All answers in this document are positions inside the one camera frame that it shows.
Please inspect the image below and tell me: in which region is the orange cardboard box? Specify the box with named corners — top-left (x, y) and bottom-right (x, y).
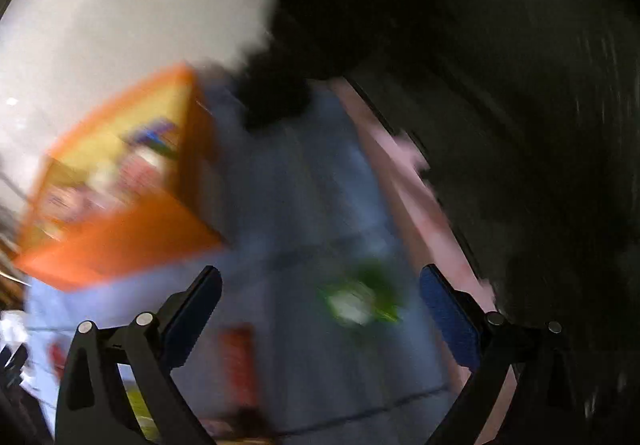
top-left (12, 64), bottom-right (231, 295)

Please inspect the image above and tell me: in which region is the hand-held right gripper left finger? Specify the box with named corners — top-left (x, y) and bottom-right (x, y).
top-left (54, 266), bottom-right (223, 445)

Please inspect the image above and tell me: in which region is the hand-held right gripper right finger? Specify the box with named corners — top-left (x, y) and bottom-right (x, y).
top-left (419, 264), bottom-right (588, 445)

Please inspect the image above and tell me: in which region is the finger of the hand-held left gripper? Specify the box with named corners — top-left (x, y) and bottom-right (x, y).
top-left (0, 344), bottom-right (30, 393)

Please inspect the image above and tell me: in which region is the red snack packet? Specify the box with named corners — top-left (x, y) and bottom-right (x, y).
top-left (220, 327), bottom-right (261, 413)

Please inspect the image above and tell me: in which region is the small green snack packet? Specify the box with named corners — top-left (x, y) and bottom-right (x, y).
top-left (320, 261), bottom-right (406, 328)

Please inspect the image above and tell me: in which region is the dark carved wooden furniture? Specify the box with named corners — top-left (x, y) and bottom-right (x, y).
top-left (235, 0), bottom-right (640, 445)

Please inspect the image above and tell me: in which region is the pink cloth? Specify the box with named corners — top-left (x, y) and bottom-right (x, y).
top-left (330, 78), bottom-right (516, 445)

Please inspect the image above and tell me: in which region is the yellow-green snack packet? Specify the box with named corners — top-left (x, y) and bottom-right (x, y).
top-left (122, 385), bottom-right (161, 443)

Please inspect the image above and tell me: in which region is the blue checked tablecloth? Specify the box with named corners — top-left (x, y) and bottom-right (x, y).
top-left (25, 75), bottom-right (461, 445)

